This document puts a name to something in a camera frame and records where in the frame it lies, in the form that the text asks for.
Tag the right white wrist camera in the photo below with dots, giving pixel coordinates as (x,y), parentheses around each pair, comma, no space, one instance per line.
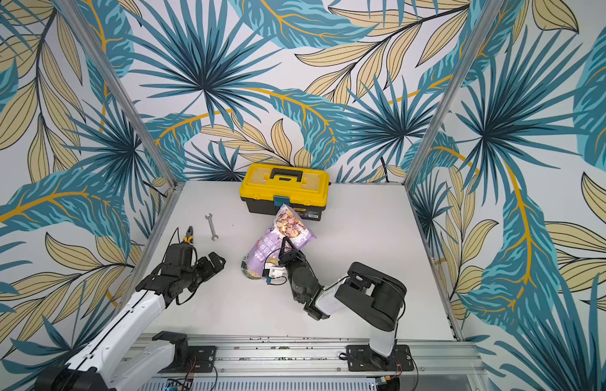
(274,274)

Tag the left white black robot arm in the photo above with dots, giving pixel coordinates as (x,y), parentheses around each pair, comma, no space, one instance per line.
(100,365)

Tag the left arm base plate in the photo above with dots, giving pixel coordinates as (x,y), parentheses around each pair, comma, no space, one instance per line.
(193,359)

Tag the right aluminium frame post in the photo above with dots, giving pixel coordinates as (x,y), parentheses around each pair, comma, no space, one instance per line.
(486,20)

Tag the green leaf pattern bowl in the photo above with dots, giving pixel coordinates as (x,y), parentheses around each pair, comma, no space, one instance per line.
(252,275)

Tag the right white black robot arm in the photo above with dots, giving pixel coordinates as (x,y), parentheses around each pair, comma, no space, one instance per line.
(375,297)

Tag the silver open-end wrench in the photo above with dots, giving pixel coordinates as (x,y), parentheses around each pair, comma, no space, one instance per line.
(214,235)

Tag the aluminium mounting rail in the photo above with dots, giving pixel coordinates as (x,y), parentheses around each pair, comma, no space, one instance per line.
(302,356)

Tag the purple oats bag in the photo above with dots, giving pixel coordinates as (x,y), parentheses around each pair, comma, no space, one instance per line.
(287,222)

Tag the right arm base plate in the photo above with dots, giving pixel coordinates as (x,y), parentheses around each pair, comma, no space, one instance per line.
(361,358)

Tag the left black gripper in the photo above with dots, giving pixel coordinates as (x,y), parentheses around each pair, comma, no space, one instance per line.
(199,269)

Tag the yellow black plastic toolbox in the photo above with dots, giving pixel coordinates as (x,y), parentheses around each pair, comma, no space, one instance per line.
(266,188)

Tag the left aluminium frame post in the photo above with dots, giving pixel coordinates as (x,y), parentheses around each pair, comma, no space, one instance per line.
(86,35)

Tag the yellow black pliers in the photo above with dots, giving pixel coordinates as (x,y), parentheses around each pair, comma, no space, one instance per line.
(189,236)

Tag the aluminium frame post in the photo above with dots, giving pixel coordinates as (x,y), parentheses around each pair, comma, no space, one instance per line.
(86,35)
(486,20)

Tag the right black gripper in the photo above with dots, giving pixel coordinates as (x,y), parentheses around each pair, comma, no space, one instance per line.
(287,257)

